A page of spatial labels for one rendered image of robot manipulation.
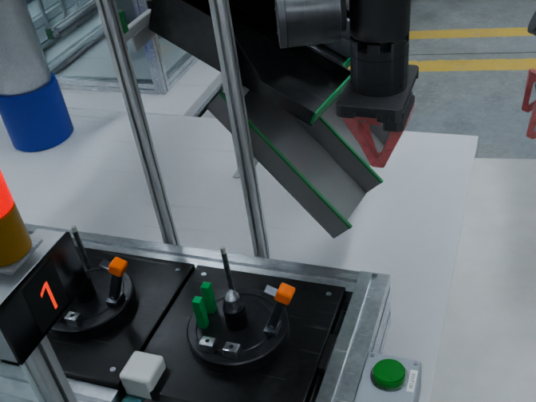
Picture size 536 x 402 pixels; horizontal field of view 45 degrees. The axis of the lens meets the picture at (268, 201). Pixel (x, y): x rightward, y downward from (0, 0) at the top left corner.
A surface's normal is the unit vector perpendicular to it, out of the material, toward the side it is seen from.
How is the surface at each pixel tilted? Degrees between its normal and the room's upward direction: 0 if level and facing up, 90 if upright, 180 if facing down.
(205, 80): 0
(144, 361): 0
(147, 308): 0
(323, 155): 45
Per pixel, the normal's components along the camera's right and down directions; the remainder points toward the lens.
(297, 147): 0.52, -0.42
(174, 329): -0.12, -0.80
